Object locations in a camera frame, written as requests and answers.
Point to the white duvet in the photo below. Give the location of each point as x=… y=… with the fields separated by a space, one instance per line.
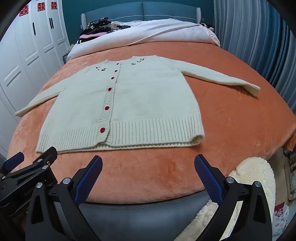
x=161 y=32

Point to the pile of dark clothes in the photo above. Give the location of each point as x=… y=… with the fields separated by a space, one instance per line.
x=97 y=29

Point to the white wardrobe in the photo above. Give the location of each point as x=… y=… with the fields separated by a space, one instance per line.
x=27 y=58

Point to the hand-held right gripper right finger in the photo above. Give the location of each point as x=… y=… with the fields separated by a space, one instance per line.
x=208 y=178

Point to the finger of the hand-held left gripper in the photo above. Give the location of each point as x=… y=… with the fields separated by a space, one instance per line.
x=41 y=162
x=13 y=160

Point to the cream fluffy fabric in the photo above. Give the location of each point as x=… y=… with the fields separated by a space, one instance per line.
x=252 y=171

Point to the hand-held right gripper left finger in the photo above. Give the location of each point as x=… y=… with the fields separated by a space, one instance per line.
x=90 y=178

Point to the orange plush blanket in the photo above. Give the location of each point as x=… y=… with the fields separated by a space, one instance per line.
x=231 y=127

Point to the cream knit cardigan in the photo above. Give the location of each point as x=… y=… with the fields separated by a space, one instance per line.
x=150 y=104

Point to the blue padded headboard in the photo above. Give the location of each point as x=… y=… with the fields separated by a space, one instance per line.
x=161 y=9

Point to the black and white cloth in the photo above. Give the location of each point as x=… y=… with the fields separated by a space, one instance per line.
x=207 y=26

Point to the red paper wardrobe decal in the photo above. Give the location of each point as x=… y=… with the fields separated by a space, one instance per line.
x=54 y=5
x=23 y=8
x=40 y=6

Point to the blue-grey curtain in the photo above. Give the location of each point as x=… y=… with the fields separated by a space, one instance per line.
x=254 y=46

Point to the floral printed cloth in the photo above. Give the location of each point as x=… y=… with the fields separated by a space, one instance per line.
x=279 y=213

